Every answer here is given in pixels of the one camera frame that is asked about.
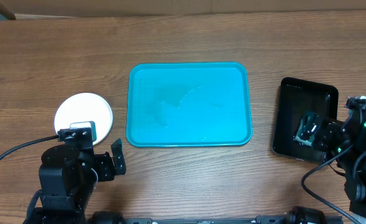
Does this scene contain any white plate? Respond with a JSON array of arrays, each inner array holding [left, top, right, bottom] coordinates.
[[54, 93, 113, 145]]

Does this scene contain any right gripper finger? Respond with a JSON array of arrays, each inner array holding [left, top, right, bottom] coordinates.
[[294, 111, 314, 142], [306, 115, 322, 146]]

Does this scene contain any green scouring sponge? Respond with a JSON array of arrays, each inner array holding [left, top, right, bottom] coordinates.
[[294, 111, 322, 147]]

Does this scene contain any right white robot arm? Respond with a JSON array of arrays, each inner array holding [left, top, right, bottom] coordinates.
[[295, 109, 366, 223]]

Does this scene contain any teal plastic tray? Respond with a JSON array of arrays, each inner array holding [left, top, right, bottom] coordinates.
[[126, 62, 253, 147]]

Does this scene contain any black water tray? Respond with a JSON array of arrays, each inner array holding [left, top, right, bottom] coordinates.
[[271, 77, 339, 164]]

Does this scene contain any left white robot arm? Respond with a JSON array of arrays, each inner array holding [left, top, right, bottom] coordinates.
[[24, 138, 126, 224]]

